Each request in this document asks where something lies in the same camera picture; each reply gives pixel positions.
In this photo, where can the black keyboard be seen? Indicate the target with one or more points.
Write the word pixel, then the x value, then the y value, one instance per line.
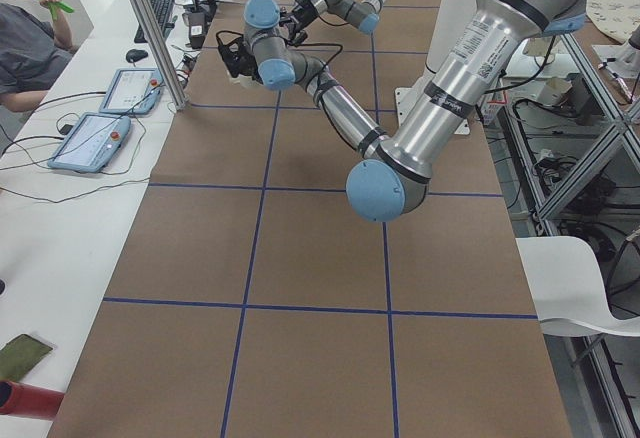
pixel 163 13

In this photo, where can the black computer mouse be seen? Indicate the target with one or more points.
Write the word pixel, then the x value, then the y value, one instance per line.
pixel 133 56

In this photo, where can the far teach pendant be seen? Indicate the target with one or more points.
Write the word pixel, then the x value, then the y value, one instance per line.
pixel 132 91

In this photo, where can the aluminium frame post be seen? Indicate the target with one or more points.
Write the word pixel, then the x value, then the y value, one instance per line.
pixel 155 38

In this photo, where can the brown table mat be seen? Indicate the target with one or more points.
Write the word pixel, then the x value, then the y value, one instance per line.
pixel 250 300

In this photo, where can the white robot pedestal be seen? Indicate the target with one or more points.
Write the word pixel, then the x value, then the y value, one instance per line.
pixel 452 18

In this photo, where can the teach pendant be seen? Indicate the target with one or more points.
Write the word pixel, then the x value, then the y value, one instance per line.
pixel 91 143
pixel 132 91

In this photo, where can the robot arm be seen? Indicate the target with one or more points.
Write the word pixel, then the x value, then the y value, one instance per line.
pixel 395 170
pixel 363 15

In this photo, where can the red cylinder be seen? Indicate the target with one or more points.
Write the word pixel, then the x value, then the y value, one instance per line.
pixel 27 401

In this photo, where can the white ribbed mug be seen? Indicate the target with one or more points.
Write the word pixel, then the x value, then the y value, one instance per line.
pixel 247 82

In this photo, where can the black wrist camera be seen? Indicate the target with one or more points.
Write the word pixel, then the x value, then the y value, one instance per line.
pixel 231 52

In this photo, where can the seated person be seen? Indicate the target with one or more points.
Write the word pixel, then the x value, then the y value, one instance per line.
pixel 34 53

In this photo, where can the white chair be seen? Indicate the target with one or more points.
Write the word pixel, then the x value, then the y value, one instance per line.
pixel 567 289

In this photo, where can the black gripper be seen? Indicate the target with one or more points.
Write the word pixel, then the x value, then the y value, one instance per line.
pixel 243 64
pixel 301 9

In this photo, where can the green cloth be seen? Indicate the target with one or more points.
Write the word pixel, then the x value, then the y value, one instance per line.
pixel 20 355

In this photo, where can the near teach pendant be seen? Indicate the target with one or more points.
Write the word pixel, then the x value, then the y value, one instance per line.
pixel 91 143

